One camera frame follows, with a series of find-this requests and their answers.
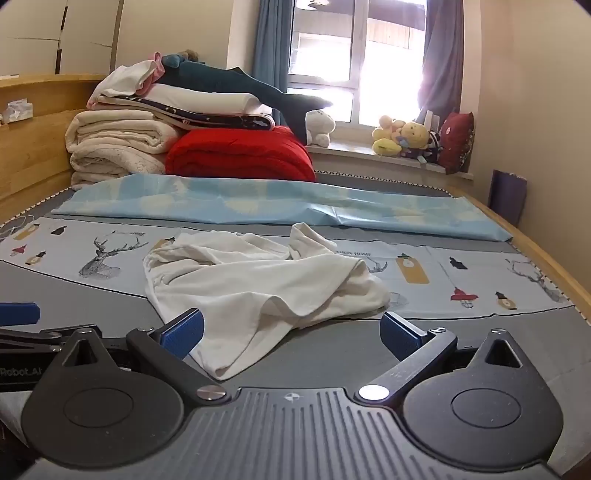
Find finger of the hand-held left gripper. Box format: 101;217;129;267
0;325;102;355
0;302;41;326

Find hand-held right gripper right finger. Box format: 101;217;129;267
355;311;529;407

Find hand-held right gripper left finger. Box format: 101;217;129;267
61;308;232;403

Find white shirt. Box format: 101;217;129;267
143;222;391;381

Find deer printed sheet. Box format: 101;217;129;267
0;217;573;319

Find light blue folded sheet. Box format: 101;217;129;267
51;173;511;243

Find purple bag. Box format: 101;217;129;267
488;169;528;227

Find red folded blanket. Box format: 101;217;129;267
165;126;317;183

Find windowsill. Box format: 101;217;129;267
307;141;474;178

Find yellow headed plush doll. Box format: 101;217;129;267
399;121;444;162

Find cream folded blanket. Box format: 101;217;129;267
65;110;185;191

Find red cushion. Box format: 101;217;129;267
436;111;476;174

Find tissue box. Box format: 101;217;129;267
0;99;34;124

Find navy star print blanket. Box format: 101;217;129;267
92;95;276;134

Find white plush toy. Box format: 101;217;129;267
305;109;336;148

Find white folded cloth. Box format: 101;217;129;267
88;59;164;109

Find dark teal shark plush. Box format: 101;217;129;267
157;53;334;141

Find pink cloth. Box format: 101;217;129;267
139;52;166;95

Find purple curtain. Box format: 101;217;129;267
416;0;465;125

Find white wardrobe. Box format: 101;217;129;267
0;0;125;77

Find blue curtain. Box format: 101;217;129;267
252;0;296;88

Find window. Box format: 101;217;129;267
288;0;428;127

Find wooden bed frame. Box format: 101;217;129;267
0;74;591;321

